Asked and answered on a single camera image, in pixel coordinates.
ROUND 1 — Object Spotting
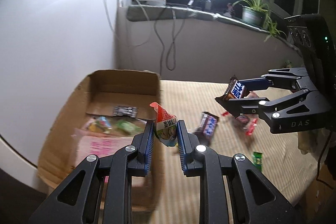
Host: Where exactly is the snickers bar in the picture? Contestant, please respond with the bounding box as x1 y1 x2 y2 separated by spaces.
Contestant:
193 111 219 146
223 76 250 101

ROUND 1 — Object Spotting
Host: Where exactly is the red date snack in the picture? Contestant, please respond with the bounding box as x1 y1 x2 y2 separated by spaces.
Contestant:
222 111 259 136

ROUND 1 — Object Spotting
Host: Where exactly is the green candy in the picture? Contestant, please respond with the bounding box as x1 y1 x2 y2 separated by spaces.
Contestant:
252 151 263 172

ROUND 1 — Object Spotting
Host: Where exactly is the red green egg packet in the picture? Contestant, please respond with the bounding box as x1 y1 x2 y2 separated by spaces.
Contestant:
150 102 178 147

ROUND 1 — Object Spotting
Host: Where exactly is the striped yellow table cloth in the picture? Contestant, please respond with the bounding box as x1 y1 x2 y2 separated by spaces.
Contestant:
150 80 317 223

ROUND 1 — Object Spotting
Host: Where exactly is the potted spider plant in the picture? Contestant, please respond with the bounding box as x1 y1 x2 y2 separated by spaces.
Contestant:
232 0 286 42

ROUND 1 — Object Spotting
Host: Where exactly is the brown cardboard box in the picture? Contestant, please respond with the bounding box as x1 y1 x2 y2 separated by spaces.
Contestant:
37 69 165 214

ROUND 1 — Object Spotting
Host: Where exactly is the grey windowsill mat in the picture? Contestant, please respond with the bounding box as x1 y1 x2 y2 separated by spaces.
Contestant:
125 4 299 53

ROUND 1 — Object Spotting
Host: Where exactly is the black cable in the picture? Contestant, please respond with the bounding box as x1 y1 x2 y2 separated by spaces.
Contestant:
153 0 211 72

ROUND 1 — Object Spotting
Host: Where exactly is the white cable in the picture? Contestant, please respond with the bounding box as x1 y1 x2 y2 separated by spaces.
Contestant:
101 0 158 47

